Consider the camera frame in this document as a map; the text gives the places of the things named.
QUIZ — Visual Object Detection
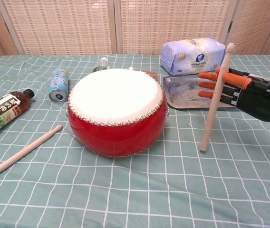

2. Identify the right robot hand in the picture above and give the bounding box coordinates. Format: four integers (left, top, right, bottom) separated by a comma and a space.
198, 66, 270, 123

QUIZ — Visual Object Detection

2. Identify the wooden drumstick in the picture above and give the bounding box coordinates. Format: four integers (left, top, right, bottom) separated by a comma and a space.
200, 42, 235, 152
0, 124, 63, 185

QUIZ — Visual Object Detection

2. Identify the stainless steel tray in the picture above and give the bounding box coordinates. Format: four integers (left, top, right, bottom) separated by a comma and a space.
162, 75, 242, 110

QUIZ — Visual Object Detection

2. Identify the red and white drum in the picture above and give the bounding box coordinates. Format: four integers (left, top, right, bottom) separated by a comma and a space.
67, 68, 168, 158

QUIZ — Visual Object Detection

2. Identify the purple tissue pack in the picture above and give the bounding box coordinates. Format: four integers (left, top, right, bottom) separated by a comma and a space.
159, 38, 227, 76

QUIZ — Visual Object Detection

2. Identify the green checked tablecloth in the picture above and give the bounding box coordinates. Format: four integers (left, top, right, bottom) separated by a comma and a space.
0, 54, 270, 228

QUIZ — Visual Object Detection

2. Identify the clear water bottle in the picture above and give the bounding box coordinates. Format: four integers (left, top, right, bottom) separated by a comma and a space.
92, 57, 109, 73

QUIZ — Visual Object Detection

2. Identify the light blue drink can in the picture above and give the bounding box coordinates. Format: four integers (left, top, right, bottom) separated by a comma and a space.
48, 68, 69, 103

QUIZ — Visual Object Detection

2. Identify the bamboo folding screen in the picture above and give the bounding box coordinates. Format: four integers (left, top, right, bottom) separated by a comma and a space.
0, 0, 270, 59

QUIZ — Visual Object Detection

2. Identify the brown tea bottle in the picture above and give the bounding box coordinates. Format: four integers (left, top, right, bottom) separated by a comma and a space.
0, 88, 35, 143

